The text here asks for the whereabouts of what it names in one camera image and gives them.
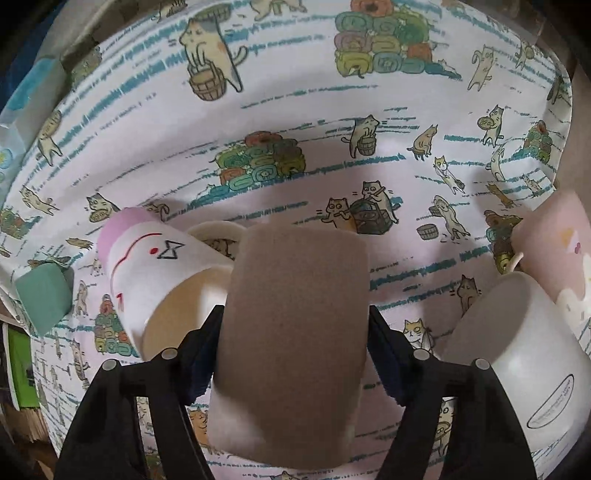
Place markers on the baby wipes pack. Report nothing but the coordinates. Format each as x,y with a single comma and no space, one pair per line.
24,113

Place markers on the pink cream cat cup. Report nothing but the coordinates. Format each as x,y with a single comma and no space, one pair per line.
552,245

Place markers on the white mug with handle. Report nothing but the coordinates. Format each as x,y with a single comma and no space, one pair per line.
520,331

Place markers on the green plastic mug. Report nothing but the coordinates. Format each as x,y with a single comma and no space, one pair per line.
45,295

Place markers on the pink white cartoon cup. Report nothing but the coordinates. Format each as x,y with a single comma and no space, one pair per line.
163,282

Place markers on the cat print bedsheet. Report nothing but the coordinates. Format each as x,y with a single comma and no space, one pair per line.
414,123

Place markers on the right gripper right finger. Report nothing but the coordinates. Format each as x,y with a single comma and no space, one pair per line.
464,405

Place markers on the beige square cup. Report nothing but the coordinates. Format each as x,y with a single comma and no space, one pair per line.
293,347

